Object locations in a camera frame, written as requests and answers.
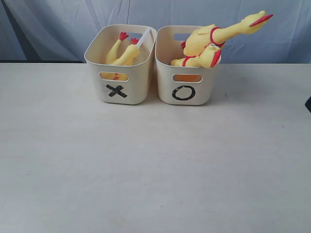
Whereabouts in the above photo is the headless rubber chicken body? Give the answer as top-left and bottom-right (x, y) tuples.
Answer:
(100, 32), (140, 81)

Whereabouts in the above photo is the whole rubber chicken front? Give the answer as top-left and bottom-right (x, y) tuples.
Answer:
(170, 43), (222, 83)

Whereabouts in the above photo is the whole rubber chicken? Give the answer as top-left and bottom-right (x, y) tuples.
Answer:
(181, 11), (274, 56)
(170, 43), (222, 83)

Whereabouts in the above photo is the rubber chicken head with tube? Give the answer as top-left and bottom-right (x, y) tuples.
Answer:
(136, 27), (152, 49)

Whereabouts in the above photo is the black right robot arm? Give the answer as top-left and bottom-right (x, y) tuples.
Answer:
(305, 97), (311, 113)

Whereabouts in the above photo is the cream bin marked O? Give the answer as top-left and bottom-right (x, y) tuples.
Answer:
(155, 25), (218, 105)

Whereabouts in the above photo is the cream bin marked X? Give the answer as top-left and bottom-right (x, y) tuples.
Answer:
(84, 24), (157, 104)

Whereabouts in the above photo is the grey backdrop curtain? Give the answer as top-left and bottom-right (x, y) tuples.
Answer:
(0, 0), (311, 64)

